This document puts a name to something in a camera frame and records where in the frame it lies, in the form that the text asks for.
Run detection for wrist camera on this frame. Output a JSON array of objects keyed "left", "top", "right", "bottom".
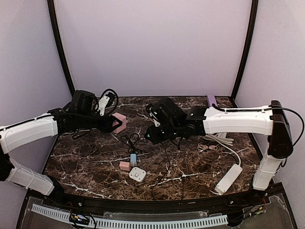
[
  {"left": 146, "top": 97, "right": 186, "bottom": 127},
  {"left": 71, "top": 88, "right": 120, "bottom": 117}
]

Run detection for right black frame post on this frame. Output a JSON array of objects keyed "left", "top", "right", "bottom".
[{"left": 230, "top": 0, "right": 259, "bottom": 101}]

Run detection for purple power strip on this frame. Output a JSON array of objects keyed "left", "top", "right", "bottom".
[{"left": 206, "top": 94, "right": 217, "bottom": 107}]

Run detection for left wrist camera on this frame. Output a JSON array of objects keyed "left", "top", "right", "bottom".
[{"left": 71, "top": 88, "right": 120, "bottom": 117}]

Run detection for pink thin cable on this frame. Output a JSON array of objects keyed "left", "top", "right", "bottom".
[{"left": 197, "top": 143, "right": 219, "bottom": 152}]

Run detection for pink cube socket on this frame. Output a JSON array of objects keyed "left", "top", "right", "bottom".
[{"left": 113, "top": 113, "right": 127, "bottom": 134}]

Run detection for white power strip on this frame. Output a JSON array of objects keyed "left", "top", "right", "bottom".
[{"left": 215, "top": 164, "right": 243, "bottom": 195}]

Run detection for left black frame post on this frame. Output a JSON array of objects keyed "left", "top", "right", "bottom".
[{"left": 47, "top": 0, "right": 76, "bottom": 96}]

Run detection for black frame post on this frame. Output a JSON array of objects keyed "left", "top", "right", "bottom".
[
  {"left": 230, "top": 0, "right": 259, "bottom": 101},
  {"left": 47, "top": 0, "right": 76, "bottom": 96}
]

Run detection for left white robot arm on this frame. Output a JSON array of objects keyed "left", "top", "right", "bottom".
[{"left": 0, "top": 109, "right": 122, "bottom": 196}]

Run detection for teal plug with black cable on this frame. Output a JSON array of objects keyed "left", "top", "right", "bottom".
[{"left": 144, "top": 140, "right": 184, "bottom": 201}]

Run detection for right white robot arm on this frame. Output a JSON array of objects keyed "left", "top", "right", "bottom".
[{"left": 145, "top": 97, "right": 296, "bottom": 191}]

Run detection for pink plug adapter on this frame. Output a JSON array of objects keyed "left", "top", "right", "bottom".
[{"left": 119, "top": 161, "right": 131, "bottom": 171}]

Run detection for white cable duct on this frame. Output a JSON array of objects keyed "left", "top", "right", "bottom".
[{"left": 31, "top": 204, "right": 228, "bottom": 229}]

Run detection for white plug adapter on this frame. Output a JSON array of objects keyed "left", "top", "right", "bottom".
[{"left": 129, "top": 167, "right": 146, "bottom": 182}]

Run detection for light blue plug black cable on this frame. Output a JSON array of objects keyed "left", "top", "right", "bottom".
[{"left": 120, "top": 133, "right": 143, "bottom": 167}]

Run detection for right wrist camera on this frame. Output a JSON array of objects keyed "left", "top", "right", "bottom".
[{"left": 146, "top": 97, "right": 186, "bottom": 127}]

